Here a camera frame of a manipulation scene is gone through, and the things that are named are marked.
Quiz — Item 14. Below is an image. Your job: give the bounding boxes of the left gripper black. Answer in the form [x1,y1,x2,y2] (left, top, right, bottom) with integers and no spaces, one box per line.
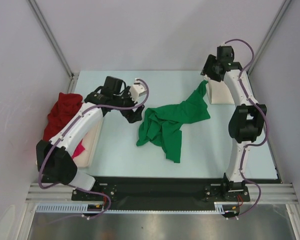
[112,86,144,123]

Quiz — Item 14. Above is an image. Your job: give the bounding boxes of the green t-shirt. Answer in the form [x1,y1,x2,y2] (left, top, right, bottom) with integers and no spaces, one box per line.
[136,80,211,164]

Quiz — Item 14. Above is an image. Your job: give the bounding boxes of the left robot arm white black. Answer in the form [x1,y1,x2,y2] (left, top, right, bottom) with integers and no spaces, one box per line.
[36,76,149,200]

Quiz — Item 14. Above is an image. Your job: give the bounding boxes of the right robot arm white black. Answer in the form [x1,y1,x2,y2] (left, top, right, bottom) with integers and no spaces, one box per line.
[201,45,267,202]

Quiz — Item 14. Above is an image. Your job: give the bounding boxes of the folded cream t-shirt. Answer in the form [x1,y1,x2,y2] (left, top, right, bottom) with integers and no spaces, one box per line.
[200,73,235,105]

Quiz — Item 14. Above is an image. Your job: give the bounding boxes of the cream plastic tray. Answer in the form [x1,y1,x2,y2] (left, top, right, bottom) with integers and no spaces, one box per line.
[73,120,103,169]

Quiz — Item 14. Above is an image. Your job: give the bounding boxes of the pink t-shirt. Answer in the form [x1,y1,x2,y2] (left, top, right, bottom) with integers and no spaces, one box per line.
[72,140,86,159]

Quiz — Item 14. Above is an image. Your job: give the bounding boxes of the dark red t-shirt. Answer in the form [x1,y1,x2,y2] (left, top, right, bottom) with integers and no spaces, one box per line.
[42,92,83,141]

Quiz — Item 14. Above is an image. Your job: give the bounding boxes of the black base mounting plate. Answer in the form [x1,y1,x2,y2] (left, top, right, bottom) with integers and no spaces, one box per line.
[71,176,251,212]

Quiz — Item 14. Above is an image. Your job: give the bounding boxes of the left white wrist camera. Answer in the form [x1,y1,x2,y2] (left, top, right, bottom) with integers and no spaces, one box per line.
[129,78,148,103]

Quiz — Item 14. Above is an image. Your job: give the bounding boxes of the right aluminium frame post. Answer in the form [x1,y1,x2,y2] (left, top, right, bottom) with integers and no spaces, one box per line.
[247,0,294,76]

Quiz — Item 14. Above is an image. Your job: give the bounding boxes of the aluminium frame post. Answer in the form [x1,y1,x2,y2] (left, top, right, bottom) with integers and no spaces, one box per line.
[247,0,294,76]
[26,0,79,94]

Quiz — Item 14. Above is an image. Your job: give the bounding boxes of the white slotted cable duct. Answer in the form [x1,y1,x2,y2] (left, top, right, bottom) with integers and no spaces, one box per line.
[36,201,241,215]

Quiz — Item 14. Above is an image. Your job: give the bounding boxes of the aluminium front frame rail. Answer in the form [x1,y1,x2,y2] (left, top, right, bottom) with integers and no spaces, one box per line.
[25,183,299,204]

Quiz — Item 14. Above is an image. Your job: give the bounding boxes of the left aluminium frame post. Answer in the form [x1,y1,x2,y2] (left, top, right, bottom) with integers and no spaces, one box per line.
[26,0,79,94]

